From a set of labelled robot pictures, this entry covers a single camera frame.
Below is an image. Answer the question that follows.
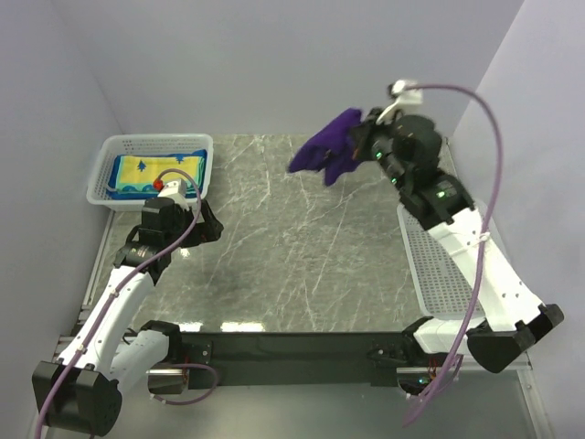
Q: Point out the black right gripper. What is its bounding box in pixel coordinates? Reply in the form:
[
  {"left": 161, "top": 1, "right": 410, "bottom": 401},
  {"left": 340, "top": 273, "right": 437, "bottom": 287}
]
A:
[{"left": 349, "top": 108, "right": 410, "bottom": 191}]

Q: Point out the purple towel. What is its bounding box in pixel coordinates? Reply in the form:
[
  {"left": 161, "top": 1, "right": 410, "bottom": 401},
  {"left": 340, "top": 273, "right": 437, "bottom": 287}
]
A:
[{"left": 287, "top": 108, "right": 362, "bottom": 187}]

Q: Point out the yellow teal patterned towel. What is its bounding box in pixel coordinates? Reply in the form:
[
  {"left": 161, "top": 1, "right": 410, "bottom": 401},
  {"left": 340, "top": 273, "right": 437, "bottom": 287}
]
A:
[{"left": 107, "top": 154, "right": 207, "bottom": 196}]

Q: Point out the blue towel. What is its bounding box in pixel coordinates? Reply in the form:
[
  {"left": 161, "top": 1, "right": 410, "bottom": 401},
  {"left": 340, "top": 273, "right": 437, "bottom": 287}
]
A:
[{"left": 105, "top": 148, "right": 209, "bottom": 200}]

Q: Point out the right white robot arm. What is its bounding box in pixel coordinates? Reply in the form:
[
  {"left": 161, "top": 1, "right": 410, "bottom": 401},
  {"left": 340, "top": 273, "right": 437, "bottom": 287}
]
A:
[{"left": 350, "top": 107, "right": 565, "bottom": 373}]

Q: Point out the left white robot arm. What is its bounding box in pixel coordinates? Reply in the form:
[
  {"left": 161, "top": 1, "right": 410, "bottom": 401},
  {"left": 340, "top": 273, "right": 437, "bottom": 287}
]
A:
[{"left": 32, "top": 197, "right": 223, "bottom": 437}]

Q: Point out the left white plastic basket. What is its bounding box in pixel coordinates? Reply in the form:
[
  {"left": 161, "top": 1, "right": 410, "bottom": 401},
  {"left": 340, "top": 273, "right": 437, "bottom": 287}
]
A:
[{"left": 86, "top": 134, "right": 214, "bottom": 211}]

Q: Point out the white plastic basket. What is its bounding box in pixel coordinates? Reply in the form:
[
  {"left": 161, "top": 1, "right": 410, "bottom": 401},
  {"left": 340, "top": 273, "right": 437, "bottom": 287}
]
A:
[
  {"left": 86, "top": 134, "right": 214, "bottom": 211},
  {"left": 397, "top": 205, "right": 472, "bottom": 320}
]

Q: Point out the right white plastic basket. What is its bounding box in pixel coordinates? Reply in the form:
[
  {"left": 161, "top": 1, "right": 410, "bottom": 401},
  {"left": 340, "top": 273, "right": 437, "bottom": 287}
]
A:
[{"left": 397, "top": 205, "right": 472, "bottom": 320}]

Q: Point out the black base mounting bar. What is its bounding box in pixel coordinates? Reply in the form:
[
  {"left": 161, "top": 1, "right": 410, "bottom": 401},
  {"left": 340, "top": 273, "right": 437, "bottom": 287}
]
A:
[{"left": 130, "top": 331, "right": 452, "bottom": 390}]

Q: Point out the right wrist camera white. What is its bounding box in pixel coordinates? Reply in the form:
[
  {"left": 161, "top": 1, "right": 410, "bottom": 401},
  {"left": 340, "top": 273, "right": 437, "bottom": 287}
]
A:
[{"left": 376, "top": 80, "right": 423, "bottom": 125}]

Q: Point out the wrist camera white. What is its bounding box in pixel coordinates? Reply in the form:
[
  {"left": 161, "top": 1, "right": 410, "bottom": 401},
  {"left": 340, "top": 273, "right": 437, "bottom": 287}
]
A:
[
  {"left": 376, "top": 80, "right": 423, "bottom": 125},
  {"left": 157, "top": 179, "right": 188, "bottom": 209}
]

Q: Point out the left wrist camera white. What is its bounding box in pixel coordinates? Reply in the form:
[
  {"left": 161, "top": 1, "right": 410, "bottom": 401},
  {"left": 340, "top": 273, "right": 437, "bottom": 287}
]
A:
[{"left": 157, "top": 179, "right": 188, "bottom": 209}]

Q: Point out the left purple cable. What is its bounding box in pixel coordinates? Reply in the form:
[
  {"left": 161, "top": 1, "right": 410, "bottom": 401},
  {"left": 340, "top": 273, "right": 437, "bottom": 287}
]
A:
[{"left": 34, "top": 167, "right": 205, "bottom": 439}]

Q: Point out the purple cable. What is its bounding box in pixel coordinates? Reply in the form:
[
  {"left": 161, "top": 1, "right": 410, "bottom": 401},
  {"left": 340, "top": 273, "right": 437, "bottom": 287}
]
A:
[
  {"left": 401, "top": 81, "right": 504, "bottom": 429},
  {"left": 34, "top": 167, "right": 205, "bottom": 439}
]

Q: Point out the aluminium rail frame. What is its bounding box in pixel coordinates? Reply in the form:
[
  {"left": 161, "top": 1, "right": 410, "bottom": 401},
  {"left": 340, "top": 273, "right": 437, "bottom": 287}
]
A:
[{"left": 43, "top": 214, "right": 115, "bottom": 403}]

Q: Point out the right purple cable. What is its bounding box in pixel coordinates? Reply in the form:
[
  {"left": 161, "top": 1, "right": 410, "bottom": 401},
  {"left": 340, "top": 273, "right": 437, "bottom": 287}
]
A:
[{"left": 401, "top": 81, "right": 504, "bottom": 429}]

